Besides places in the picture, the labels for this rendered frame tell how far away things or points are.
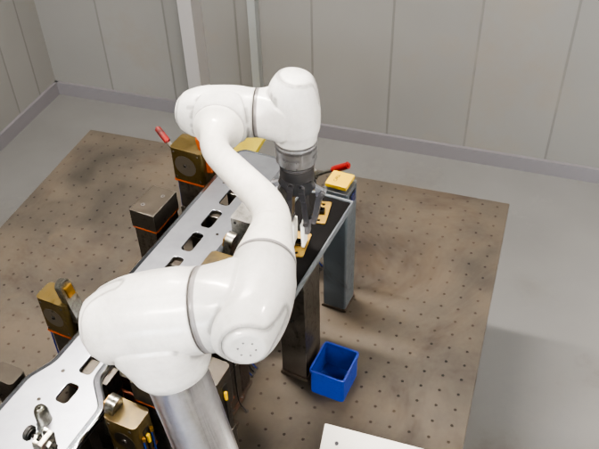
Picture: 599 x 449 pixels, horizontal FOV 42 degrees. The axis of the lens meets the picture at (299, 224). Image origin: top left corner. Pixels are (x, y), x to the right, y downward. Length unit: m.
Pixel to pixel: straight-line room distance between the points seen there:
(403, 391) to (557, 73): 2.05
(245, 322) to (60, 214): 1.76
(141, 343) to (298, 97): 0.61
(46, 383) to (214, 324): 0.83
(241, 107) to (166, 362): 0.59
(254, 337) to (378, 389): 1.08
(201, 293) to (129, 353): 0.14
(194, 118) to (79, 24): 2.98
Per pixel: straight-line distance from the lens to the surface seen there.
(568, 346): 3.24
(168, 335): 1.12
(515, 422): 2.97
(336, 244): 2.10
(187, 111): 1.57
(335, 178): 2.00
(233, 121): 1.52
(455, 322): 2.28
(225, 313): 1.06
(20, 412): 1.82
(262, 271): 1.10
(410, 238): 2.52
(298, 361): 2.07
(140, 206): 2.18
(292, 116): 1.52
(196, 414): 1.24
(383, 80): 3.90
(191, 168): 2.33
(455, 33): 3.71
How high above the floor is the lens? 2.39
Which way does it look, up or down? 41 degrees down
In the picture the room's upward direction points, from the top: 2 degrees counter-clockwise
